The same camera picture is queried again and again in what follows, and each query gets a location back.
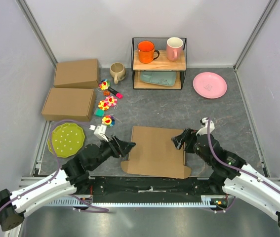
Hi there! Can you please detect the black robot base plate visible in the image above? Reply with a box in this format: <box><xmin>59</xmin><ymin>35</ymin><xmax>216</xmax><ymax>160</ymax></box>
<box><xmin>62</xmin><ymin>175</ymin><xmax>238</xmax><ymax>203</ymax></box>

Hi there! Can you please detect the pink black highlighter pen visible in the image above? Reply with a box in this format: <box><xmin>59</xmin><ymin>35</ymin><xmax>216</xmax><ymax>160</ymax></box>
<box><xmin>108</xmin><ymin>87</ymin><xmax>123</xmax><ymax>99</ymax></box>

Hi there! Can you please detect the pink round plate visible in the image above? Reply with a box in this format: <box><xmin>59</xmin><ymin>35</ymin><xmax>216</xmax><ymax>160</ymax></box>
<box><xmin>193</xmin><ymin>72</ymin><xmax>227</xmax><ymax>99</ymax></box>

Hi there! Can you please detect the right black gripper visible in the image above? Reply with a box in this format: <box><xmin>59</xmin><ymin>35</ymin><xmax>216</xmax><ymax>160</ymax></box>
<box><xmin>171</xmin><ymin>127</ymin><xmax>212</xmax><ymax>166</ymax></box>

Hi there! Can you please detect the yellow flower plush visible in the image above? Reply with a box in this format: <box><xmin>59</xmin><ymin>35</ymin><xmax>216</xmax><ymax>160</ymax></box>
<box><xmin>98</xmin><ymin>100</ymin><xmax>110</xmax><ymax>111</ymax></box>

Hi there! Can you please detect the black wire wooden shelf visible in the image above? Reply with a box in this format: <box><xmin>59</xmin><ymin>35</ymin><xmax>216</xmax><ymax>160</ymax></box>
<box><xmin>130</xmin><ymin>37</ymin><xmax>187</xmax><ymax>90</ymax></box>

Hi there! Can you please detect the grey slotted cable duct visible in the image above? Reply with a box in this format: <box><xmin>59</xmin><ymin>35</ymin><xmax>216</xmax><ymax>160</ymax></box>
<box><xmin>45</xmin><ymin>195</ymin><xmax>226</xmax><ymax>208</ymax></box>

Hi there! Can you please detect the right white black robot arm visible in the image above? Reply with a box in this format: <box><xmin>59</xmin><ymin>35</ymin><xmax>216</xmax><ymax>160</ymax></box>
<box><xmin>171</xmin><ymin>128</ymin><xmax>280</xmax><ymax>227</ymax></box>

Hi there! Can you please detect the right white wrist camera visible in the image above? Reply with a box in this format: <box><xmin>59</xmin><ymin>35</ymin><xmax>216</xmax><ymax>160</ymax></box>
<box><xmin>197</xmin><ymin>118</ymin><xmax>215</xmax><ymax>136</ymax></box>

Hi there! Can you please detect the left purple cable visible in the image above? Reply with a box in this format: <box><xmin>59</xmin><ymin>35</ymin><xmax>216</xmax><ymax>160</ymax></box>
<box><xmin>0</xmin><ymin>119</ymin><xmax>110</xmax><ymax>225</ymax></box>

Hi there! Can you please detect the teal block toy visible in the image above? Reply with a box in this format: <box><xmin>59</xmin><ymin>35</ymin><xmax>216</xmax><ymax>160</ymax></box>
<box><xmin>94</xmin><ymin>109</ymin><xmax>105</xmax><ymax>117</ymax></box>

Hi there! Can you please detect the small orange flower charm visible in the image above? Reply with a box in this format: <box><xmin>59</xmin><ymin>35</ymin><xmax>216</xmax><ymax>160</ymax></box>
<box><xmin>103</xmin><ymin>90</ymin><xmax>110</xmax><ymax>96</ymax></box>

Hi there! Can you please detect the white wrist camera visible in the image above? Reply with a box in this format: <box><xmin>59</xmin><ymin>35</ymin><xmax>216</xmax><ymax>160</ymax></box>
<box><xmin>197</xmin><ymin>118</ymin><xmax>215</xmax><ymax>136</ymax></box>
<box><xmin>93</xmin><ymin>124</ymin><xmax>109</xmax><ymax>142</ymax></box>

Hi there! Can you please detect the pink flower plush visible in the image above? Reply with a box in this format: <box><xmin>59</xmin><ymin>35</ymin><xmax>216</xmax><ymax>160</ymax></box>
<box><xmin>105</xmin><ymin>96</ymin><xmax>118</xmax><ymax>107</ymax></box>

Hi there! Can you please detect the orange enamel mug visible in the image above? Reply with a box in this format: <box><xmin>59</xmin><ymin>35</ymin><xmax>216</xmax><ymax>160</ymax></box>
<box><xmin>137</xmin><ymin>40</ymin><xmax>160</xmax><ymax>64</ymax></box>

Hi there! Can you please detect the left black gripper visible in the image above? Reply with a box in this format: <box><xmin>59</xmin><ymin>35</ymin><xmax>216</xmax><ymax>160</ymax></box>
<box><xmin>89</xmin><ymin>134</ymin><xmax>136</xmax><ymax>171</ymax></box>

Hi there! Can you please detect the pink ceramic mug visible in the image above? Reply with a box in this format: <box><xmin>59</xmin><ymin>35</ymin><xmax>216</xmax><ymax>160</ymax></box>
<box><xmin>166</xmin><ymin>37</ymin><xmax>184</xmax><ymax>61</ymax></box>

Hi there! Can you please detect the rainbow flower plush top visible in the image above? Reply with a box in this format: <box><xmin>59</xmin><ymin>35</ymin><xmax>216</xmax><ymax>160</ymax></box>
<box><xmin>99</xmin><ymin>79</ymin><xmax>110</xmax><ymax>90</ymax></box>

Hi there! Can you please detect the teal rectangular ceramic plate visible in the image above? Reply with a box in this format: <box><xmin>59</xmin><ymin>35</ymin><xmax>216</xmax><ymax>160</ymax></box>
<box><xmin>140</xmin><ymin>71</ymin><xmax>177</xmax><ymax>86</ymax></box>

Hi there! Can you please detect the beige ceramic mug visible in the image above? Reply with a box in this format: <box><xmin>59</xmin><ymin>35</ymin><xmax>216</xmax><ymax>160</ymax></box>
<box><xmin>110</xmin><ymin>63</ymin><xmax>126</xmax><ymax>84</ymax></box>

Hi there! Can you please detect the green dotted plate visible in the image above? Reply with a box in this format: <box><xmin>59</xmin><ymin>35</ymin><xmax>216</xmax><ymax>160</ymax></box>
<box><xmin>51</xmin><ymin>122</ymin><xmax>85</xmax><ymax>158</ymax></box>

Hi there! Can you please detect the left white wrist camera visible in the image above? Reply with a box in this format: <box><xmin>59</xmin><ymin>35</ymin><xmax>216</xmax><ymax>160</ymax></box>
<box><xmin>93</xmin><ymin>124</ymin><xmax>109</xmax><ymax>142</ymax></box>

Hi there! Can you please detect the cardboard box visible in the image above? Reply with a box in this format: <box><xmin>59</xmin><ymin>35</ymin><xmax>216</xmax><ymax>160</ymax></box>
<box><xmin>41</xmin><ymin>88</ymin><xmax>96</xmax><ymax>122</ymax></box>
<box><xmin>120</xmin><ymin>126</ymin><xmax>192</xmax><ymax>179</ymax></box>
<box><xmin>53</xmin><ymin>59</ymin><xmax>99</xmax><ymax>89</ymax></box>

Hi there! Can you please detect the rainbow flower plush lower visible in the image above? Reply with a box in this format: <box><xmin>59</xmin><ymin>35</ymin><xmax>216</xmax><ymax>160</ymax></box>
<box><xmin>102</xmin><ymin>115</ymin><xmax>116</xmax><ymax>127</ymax></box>

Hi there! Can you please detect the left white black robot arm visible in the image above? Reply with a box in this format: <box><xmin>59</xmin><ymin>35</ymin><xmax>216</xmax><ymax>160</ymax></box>
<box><xmin>0</xmin><ymin>136</ymin><xmax>136</xmax><ymax>232</ymax></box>

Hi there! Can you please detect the rainbow flower plush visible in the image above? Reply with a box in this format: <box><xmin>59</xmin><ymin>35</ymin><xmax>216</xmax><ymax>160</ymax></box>
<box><xmin>99</xmin><ymin>79</ymin><xmax>110</xmax><ymax>90</ymax></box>
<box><xmin>102</xmin><ymin>115</ymin><xmax>116</xmax><ymax>127</ymax></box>

